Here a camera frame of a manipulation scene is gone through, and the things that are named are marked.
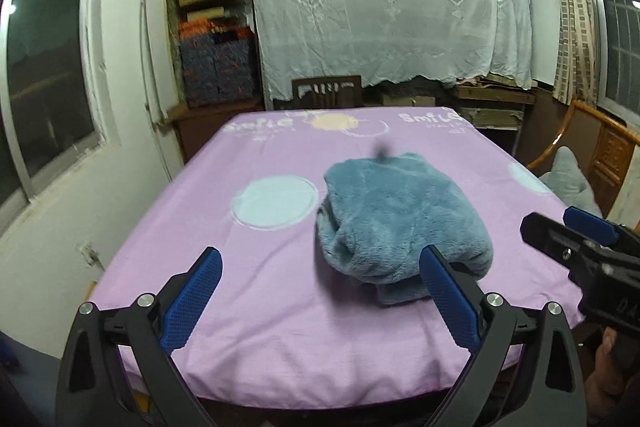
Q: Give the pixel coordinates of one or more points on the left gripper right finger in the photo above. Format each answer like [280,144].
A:
[547,388]

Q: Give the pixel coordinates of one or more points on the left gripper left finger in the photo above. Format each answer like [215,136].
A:
[93,387]

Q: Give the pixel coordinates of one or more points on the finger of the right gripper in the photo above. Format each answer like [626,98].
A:
[591,226]
[556,241]

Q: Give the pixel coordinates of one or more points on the blue fleece jacket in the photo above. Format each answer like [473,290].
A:
[378,215]

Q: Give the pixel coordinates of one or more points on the person's right hand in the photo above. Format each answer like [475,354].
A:
[612,399]

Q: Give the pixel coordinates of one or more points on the grey plush toy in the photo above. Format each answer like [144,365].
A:
[566,180]

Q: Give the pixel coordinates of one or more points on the rattan wooden armchair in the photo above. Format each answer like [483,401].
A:
[608,156]

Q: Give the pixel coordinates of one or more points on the cluttered wooden shelf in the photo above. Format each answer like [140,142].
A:
[496,110]

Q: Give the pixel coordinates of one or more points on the beige patterned window curtain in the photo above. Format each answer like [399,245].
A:
[576,68]

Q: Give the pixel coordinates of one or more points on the purple printed bed sheet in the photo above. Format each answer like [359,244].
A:
[285,331]

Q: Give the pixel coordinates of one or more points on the right window with grille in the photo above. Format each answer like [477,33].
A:
[618,40]

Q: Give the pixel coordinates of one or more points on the dark wooden chair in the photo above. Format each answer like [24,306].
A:
[327,92]

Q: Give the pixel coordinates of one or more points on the brown wooden cabinet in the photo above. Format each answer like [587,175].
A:
[195,126]

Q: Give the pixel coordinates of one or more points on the white leaning board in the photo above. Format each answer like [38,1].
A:
[158,73]

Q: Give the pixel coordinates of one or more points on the dark patterned storage boxes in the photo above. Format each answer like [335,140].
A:
[218,63]

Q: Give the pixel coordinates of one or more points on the wall power outlet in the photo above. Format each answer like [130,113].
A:
[90,255]

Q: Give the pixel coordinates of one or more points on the window with white frame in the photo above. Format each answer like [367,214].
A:
[53,94]

